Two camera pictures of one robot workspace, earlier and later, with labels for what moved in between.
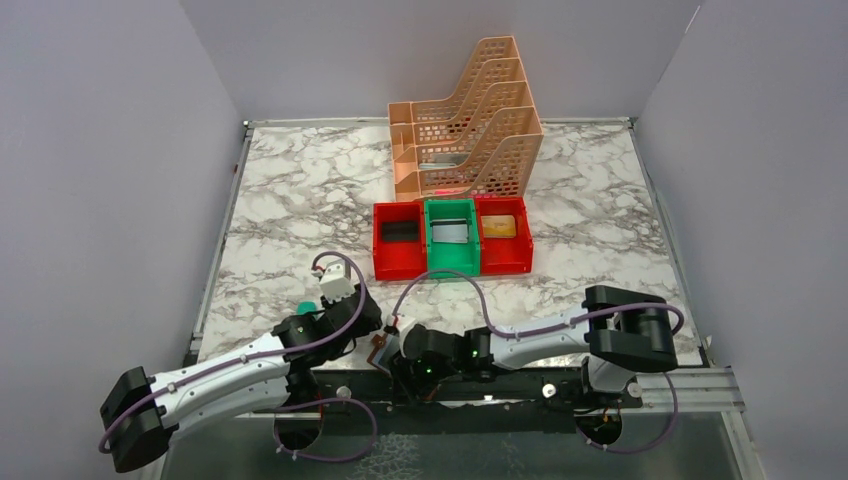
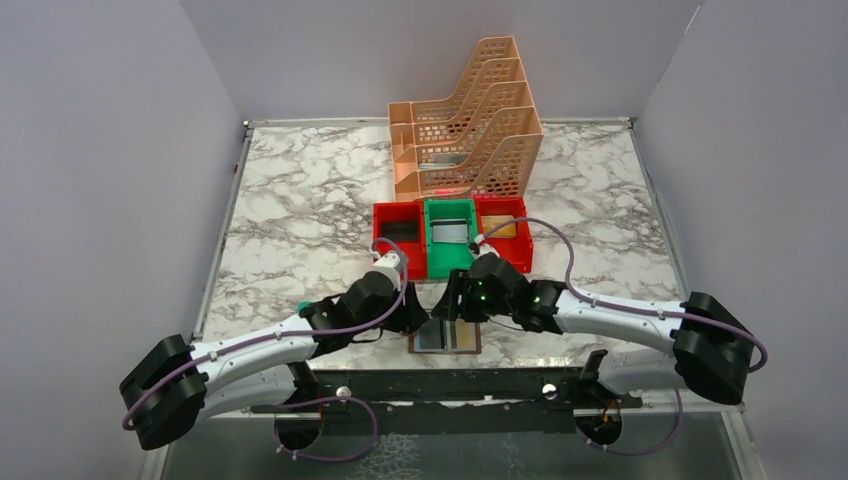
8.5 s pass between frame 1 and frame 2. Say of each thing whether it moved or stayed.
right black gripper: moved
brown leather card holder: moved
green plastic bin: stayed
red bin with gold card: stayed
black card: stayed
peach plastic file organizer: stayed
